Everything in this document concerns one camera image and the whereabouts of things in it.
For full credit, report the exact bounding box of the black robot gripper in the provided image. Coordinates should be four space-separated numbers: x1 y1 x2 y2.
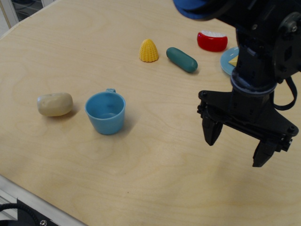
198 89 299 168

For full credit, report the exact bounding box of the green toy cucumber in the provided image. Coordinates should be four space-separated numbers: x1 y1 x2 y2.
166 47 198 73

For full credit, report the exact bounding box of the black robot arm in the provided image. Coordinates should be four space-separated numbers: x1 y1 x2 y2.
174 0 301 167

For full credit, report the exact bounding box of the light blue plastic cup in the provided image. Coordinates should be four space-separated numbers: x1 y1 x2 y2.
85 89 126 135

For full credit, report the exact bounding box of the yellow toy cheese wedge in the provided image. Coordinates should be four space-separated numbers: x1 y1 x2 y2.
228 56 238 67

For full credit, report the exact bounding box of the light blue plate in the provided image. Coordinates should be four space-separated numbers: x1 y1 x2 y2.
220 47 239 75

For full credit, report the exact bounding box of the yellow toy corn piece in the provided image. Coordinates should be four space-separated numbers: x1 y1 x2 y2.
139 39 158 63

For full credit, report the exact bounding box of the beige toy potato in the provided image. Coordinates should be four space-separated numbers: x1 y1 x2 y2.
37 92 73 117

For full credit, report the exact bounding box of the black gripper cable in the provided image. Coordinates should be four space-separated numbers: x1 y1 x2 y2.
272 76 298 111

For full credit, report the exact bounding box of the black corner bracket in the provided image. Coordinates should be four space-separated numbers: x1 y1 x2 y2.
17 200 58 226

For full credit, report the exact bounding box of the aluminium table frame rail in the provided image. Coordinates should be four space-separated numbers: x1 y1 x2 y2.
0 176 85 226

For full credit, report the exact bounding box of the black cable bottom left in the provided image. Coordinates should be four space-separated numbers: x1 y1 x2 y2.
0 203 38 226

